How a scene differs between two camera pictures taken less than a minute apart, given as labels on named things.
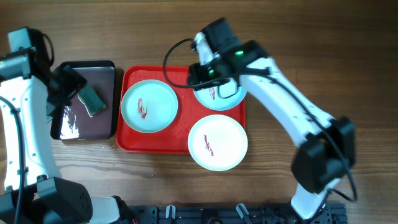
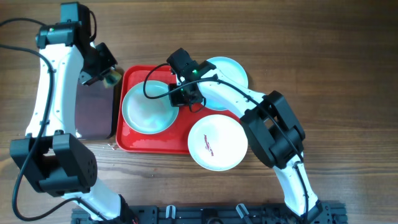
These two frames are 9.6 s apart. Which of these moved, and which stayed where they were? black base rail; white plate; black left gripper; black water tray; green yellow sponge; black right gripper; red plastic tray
Moved: black left gripper; black right gripper; green yellow sponge
Stayed: black base rail; red plastic tray; black water tray; white plate
